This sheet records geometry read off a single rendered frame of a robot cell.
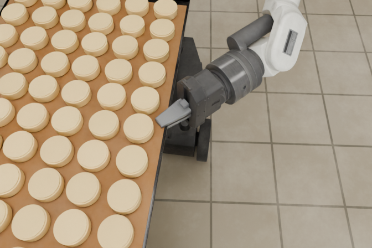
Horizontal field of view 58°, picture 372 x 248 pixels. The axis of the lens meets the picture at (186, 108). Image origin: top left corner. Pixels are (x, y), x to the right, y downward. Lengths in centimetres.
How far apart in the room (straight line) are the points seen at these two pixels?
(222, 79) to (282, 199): 109
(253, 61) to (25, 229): 45
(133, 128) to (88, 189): 12
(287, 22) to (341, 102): 134
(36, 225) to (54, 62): 29
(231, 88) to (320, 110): 131
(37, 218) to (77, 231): 6
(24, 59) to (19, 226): 31
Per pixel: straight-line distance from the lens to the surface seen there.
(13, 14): 80
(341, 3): 247
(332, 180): 173
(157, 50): 65
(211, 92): 57
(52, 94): 64
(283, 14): 65
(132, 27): 70
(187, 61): 171
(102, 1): 76
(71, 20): 74
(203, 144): 146
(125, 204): 52
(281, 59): 64
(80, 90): 62
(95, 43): 68
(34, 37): 73
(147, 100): 59
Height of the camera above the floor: 151
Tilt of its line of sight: 60 degrees down
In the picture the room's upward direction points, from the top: straight up
